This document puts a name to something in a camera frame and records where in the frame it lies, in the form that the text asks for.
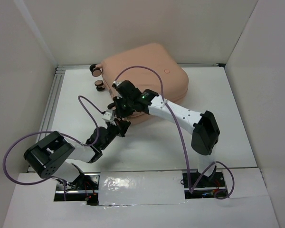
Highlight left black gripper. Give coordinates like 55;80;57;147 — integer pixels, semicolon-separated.
100;118;132;151

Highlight pink suitcase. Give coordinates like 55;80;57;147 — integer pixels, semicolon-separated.
89;42;190;124

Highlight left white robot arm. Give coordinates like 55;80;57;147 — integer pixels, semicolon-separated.
24;119;131;190

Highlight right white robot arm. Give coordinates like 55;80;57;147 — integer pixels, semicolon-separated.
112;80;220;186

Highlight white taped cover sheet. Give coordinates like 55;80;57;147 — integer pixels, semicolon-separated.
98;171;185;206

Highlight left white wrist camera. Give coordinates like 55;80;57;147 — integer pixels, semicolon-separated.
102;109;116;125

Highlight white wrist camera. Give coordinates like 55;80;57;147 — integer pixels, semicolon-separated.
112;81;122;88
102;109;116;125

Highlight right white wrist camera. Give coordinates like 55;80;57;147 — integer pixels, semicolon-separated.
112;81;122;88

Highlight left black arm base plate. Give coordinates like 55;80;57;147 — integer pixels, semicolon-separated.
54;173;100;206

